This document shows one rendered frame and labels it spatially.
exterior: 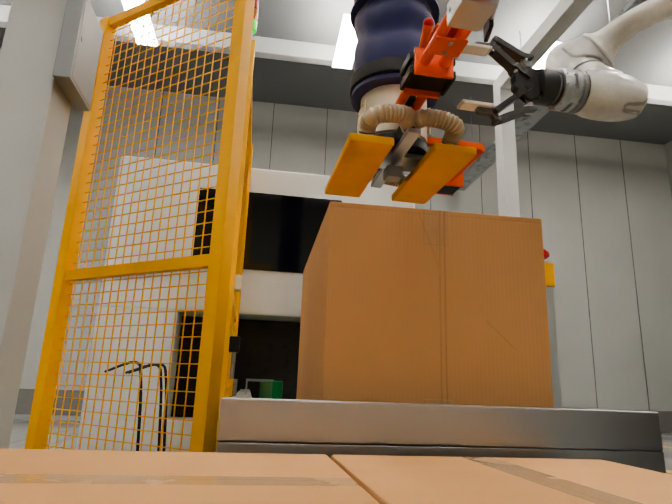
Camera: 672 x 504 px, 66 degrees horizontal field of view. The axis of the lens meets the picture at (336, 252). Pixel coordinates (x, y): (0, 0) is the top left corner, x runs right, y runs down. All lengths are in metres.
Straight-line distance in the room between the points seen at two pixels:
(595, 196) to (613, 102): 11.28
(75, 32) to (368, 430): 1.46
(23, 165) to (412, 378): 1.24
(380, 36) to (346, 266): 0.69
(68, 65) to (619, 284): 11.44
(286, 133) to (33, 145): 9.29
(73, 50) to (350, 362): 1.30
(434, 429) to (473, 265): 0.30
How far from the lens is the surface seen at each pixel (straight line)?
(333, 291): 0.88
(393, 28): 1.40
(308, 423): 0.79
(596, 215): 12.40
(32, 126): 1.74
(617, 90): 1.28
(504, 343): 0.96
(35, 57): 1.85
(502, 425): 0.88
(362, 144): 1.14
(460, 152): 1.20
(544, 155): 12.29
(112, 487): 0.50
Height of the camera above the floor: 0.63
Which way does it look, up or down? 14 degrees up
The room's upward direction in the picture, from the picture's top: 2 degrees clockwise
